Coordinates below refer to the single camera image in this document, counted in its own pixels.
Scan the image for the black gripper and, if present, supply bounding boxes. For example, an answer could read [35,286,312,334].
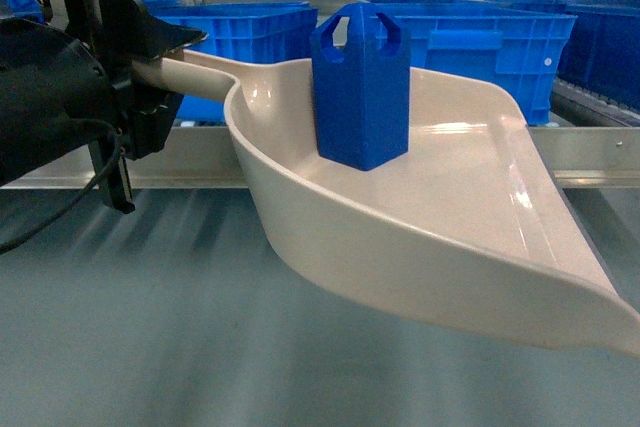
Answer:
[1,0,208,185]

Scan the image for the blue plastic part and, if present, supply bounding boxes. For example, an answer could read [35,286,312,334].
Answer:
[310,2,411,171]

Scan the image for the blue crate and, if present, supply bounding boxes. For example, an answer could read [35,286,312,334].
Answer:
[369,0,577,126]
[144,0,320,123]

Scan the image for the blue crate front right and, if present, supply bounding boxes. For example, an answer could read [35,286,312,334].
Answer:
[369,0,577,126]

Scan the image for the beige plastic dustpan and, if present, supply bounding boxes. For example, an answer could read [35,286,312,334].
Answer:
[134,51,639,356]

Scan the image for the blue crate front left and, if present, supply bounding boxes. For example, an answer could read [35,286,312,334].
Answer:
[144,0,320,123]

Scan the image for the black cable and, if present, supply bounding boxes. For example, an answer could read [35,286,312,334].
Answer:
[0,119,126,254]

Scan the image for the steel roller shelf rack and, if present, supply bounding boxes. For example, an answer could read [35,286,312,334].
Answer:
[0,0,640,191]

